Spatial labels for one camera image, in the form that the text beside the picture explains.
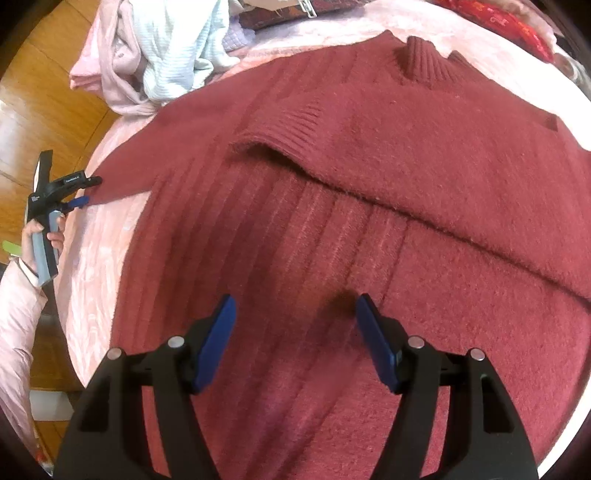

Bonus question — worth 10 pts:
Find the dark red knit sweater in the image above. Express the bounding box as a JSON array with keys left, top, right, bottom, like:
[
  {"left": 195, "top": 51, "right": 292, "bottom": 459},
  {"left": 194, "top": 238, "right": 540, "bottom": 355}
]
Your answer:
[{"left": 90, "top": 30, "right": 591, "bottom": 480}]

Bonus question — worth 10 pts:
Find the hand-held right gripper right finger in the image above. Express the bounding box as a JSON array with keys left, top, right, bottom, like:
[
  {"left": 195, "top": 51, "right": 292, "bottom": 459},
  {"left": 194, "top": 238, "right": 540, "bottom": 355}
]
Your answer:
[{"left": 355, "top": 293, "right": 540, "bottom": 480}]

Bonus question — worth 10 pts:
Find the person's left hand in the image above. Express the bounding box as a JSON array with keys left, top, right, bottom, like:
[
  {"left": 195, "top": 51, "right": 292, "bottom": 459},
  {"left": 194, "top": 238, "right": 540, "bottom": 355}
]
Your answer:
[{"left": 18, "top": 215, "right": 66, "bottom": 289}]

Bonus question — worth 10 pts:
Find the purple quilted cloth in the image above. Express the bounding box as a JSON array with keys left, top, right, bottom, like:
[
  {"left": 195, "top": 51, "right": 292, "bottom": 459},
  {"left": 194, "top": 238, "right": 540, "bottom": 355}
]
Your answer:
[{"left": 222, "top": 17, "right": 260, "bottom": 52}]

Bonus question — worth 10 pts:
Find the pink garment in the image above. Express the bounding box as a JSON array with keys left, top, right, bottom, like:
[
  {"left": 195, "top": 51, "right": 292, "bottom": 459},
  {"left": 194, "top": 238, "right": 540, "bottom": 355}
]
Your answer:
[{"left": 69, "top": 0, "right": 160, "bottom": 117}]

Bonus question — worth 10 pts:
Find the white ribbed garment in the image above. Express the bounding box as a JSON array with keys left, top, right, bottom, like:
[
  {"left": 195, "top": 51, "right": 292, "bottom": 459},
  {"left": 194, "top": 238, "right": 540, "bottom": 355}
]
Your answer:
[{"left": 117, "top": 0, "right": 242, "bottom": 101}]

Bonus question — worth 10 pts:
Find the dark patterned cloth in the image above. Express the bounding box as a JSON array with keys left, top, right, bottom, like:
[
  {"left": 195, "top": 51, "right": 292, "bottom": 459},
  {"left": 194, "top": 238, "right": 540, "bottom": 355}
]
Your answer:
[{"left": 235, "top": 0, "right": 354, "bottom": 32}]

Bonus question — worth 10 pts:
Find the red printed cloth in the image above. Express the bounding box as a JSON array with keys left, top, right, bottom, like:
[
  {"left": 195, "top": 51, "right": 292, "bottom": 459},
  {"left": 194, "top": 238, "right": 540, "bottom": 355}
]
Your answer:
[{"left": 434, "top": 0, "right": 556, "bottom": 64}]

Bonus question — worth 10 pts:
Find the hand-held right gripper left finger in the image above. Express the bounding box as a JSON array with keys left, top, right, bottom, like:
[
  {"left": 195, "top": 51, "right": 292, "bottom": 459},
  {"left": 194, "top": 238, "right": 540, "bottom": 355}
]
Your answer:
[{"left": 53, "top": 294, "right": 237, "bottom": 480}]

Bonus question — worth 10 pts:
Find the pink printed blanket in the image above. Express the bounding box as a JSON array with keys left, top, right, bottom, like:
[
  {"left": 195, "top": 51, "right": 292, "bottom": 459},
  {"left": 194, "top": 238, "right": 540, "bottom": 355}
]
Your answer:
[{"left": 53, "top": 0, "right": 591, "bottom": 480}]

